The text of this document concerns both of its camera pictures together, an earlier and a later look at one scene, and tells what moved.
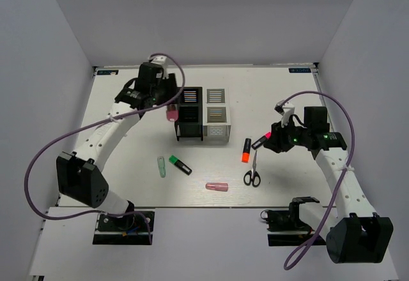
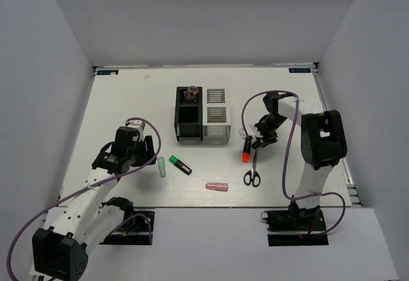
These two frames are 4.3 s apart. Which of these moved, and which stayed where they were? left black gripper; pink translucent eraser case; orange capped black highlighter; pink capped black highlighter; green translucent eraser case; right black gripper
Moved: right black gripper; left black gripper
Stayed: green translucent eraser case; pink translucent eraser case; pink capped black highlighter; orange capped black highlighter
